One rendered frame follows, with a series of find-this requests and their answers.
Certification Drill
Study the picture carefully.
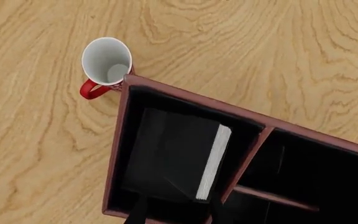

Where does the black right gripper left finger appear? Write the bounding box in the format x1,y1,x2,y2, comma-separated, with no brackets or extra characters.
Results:
123,196,149,224

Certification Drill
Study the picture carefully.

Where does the red-brown desk caddy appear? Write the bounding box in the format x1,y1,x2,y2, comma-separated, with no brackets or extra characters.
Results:
101,73,358,224

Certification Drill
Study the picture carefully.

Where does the black book with white pages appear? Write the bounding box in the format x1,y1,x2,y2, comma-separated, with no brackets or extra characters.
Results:
121,106,233,204

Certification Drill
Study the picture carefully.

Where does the red mug with white inside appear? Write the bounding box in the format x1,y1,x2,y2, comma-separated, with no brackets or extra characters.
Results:
79,36,135,101

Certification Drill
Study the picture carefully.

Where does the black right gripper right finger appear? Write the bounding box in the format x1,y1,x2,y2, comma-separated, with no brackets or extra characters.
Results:
209,191,227,224

